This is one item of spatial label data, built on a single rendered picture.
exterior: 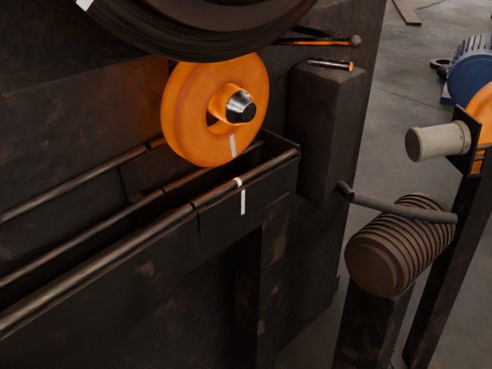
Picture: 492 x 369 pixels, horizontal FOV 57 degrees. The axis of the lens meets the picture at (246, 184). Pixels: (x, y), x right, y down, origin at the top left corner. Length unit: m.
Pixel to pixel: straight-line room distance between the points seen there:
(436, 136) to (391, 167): 1.25
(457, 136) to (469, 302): 0.80
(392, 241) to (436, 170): 1.32
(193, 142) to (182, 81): 0.08
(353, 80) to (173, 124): 0.31
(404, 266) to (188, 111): 0.47
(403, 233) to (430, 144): 0.16
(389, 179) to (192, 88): 1.54
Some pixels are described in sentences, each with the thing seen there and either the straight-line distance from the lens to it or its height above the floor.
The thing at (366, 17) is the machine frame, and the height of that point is 0.83.
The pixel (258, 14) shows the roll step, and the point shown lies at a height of 0.93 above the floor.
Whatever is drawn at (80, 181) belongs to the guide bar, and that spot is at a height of 0.75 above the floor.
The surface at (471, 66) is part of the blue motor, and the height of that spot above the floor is 0.27.
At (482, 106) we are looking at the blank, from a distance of 0.85.
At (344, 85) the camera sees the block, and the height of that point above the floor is 0.79.
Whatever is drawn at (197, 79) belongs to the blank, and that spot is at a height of 0.86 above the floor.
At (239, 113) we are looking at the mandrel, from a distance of 0.53.
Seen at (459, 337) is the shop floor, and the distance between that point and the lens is 1.45.
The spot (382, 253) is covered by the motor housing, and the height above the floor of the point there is 0.52.
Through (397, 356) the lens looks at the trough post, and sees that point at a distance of 1.34.
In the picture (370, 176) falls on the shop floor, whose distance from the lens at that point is 1.98.
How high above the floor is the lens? 1.05
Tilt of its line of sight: 35 degrees down
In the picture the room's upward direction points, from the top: 1 degrees clockwise
